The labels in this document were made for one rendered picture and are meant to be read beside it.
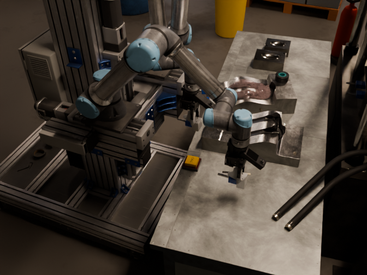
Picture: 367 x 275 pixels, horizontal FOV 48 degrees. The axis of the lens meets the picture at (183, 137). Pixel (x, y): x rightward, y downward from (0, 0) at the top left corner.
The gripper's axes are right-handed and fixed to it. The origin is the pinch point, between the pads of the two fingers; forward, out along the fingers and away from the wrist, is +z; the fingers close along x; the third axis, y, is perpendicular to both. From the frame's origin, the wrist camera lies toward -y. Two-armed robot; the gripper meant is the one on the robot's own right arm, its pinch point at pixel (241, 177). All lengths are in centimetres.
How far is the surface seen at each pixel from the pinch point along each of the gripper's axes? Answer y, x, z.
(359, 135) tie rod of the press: -46, -45, -2
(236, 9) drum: 86, -294, 60
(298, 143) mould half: -19.0, -42.1, 9.0
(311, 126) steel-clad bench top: -23, -65, 15
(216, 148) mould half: 19.9, -26.3, 12.0
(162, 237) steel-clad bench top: 24.5, 32.3, 15.0
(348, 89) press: -38, -113, 16
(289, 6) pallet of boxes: 41, -380, 86
